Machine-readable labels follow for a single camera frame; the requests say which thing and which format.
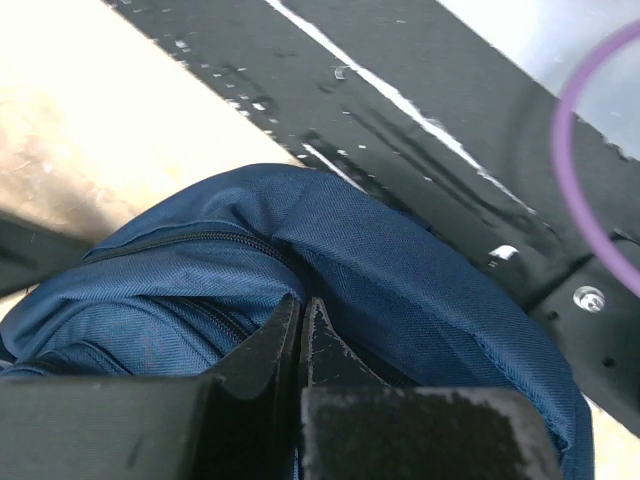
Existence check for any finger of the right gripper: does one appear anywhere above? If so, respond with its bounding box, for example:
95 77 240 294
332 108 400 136
0 211 91 295

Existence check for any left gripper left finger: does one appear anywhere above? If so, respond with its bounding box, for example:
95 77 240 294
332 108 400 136
1 296 301 479

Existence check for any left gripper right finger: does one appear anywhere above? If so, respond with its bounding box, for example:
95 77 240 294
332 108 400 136
299 298 562 479

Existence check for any navy blue school backpack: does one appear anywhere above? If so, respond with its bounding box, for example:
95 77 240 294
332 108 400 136
1 164 595 479

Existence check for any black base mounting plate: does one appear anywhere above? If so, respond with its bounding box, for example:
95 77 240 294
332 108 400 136
113 1 639 432

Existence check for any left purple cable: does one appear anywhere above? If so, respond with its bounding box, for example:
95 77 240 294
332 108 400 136
550 19 640 299

